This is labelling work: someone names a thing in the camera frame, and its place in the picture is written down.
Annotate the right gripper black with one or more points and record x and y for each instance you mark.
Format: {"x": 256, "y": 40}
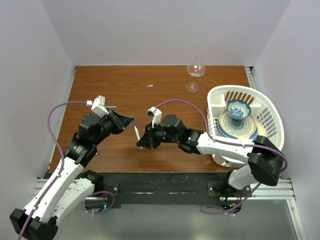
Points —
{"x": 148, "y": 140}

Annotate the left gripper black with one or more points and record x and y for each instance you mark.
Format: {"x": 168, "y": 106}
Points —
{"x": 121, "y": 122}

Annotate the white pen blue tip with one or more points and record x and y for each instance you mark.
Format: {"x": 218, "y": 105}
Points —
{"x": 137, "y": 132}

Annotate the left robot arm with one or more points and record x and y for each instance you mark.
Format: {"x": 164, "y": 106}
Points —
{"x": 40, "y": 218}

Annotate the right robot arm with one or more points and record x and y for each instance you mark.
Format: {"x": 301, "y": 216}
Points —
{"x": 263, "y": 161}

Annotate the blue rimmed plate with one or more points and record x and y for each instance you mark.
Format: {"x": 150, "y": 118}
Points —
{"x": 238, "y": 129}

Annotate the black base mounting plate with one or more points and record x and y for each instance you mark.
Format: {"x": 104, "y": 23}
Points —
{"x": 163, "y": 188}

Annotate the white plastic dish basket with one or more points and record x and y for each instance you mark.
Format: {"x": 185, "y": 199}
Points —
{"x": 262, "y": 109}

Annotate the clear wine glass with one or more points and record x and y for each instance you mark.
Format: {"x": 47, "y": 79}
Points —
{"x": 196, "y": 68}

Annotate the blue white patterned bowl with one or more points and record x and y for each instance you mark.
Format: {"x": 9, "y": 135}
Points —
{"x": 238, "y": 109}

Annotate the grey striped plate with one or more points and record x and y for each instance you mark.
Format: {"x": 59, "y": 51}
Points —
{"x": 225, "y": 118}

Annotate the cream plate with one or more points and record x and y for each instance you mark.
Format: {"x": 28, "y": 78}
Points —
{"x": 261, "y": 129}

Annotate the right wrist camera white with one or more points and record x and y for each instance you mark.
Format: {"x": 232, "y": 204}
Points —
{"x": 156, "y": 116}

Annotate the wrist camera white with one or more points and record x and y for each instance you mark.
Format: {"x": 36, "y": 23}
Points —
{"x": 156, "y": 116}
{"x": 97, "y": 106}

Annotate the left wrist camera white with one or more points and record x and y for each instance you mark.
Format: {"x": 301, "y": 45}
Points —
{"x": 97, "y": 106}

